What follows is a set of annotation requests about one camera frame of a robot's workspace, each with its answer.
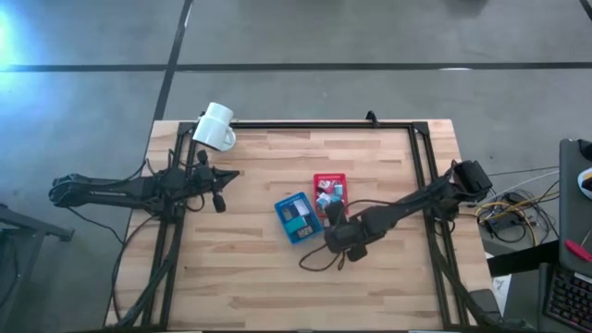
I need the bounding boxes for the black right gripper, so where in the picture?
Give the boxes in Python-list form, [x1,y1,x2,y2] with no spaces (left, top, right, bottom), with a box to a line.
[323,200,371,263]

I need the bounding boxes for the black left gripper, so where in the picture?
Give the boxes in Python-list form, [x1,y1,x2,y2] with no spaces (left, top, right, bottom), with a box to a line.
[196,149,241,215]

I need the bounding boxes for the blue plastic basket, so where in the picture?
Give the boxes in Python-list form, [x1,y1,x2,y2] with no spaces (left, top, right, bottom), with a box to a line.
[273,191,324,245]

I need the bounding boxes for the red plastic basket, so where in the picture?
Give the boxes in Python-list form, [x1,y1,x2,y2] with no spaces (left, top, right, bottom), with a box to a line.
[313,172,349,218]

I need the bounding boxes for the white spotlight lamp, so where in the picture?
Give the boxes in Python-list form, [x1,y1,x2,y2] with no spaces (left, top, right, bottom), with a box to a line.
[191,101,238,153]

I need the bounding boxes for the black phone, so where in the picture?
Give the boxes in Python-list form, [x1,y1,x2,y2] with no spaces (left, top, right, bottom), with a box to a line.
[468,288,504,324]

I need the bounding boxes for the white paper sheet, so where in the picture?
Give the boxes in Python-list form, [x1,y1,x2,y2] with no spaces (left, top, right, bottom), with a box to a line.
[488,272,513,302]

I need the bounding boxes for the black floor stand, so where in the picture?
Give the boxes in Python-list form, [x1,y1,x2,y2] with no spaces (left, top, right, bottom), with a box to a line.
[0,203,75,333]

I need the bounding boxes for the black desk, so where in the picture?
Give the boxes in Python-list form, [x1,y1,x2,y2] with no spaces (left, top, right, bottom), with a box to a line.
[486,137,592,333]

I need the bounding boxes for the black keyboard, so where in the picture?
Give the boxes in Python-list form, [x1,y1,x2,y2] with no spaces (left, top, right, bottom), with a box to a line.
[544,266,592,333]

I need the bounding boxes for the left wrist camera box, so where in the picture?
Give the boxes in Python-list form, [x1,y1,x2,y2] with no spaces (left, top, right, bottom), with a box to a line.
[187,166,207,189]

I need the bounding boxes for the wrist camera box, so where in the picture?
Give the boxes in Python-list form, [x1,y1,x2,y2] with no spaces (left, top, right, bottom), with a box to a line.
[361,208,389,237]
[187,166,207,189]

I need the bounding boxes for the black right camera cable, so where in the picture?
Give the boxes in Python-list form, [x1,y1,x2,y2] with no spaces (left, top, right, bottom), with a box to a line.
[298,197,403,273]

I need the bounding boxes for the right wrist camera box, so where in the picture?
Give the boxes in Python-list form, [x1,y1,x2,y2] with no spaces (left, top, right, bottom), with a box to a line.
[361,208,389,237]

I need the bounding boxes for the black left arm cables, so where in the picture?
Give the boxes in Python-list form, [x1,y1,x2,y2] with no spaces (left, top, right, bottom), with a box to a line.
[110,159,186,327]

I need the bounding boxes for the yellow cable bundle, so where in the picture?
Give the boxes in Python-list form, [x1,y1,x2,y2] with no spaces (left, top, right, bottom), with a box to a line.
[475,184,563,246]

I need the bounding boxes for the red handled tool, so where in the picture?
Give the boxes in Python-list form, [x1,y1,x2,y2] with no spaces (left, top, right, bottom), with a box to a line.
[563,239,592,265]

